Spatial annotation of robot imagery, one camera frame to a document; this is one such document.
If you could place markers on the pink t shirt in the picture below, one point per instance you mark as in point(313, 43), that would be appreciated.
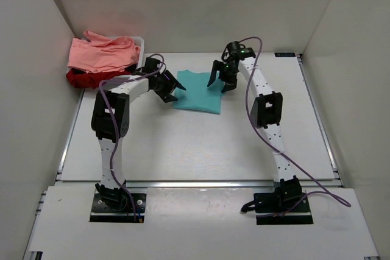
point(97, 53)

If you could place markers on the red t shirt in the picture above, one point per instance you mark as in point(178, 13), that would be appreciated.
point(82, 80)

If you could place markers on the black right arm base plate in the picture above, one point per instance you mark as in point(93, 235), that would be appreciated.
point(274, 208)

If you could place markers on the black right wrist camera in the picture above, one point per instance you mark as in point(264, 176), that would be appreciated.
point(236, 51)

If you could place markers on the aluminium table rail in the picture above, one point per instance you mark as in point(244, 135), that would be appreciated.
point(201, 184)

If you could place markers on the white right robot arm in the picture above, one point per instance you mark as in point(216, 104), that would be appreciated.
point(265, 116)

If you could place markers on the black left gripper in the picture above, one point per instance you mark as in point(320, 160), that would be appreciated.
point(170, 83)

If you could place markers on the teal t shirt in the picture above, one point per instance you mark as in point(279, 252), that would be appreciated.
point(198, 96)

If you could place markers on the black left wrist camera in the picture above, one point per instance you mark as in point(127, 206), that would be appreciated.
point(152, 67)

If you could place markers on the white plastic basket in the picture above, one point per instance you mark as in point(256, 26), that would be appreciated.
point(139, 41)

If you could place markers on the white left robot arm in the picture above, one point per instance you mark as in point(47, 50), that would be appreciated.
point(111, 121)

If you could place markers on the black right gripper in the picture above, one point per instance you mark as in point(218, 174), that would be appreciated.
point(229, 84)

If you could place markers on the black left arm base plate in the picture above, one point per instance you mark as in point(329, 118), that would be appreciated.
point(123, 213)

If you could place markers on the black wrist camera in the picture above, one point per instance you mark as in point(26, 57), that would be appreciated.
point(152, 67)
point(236, 51)

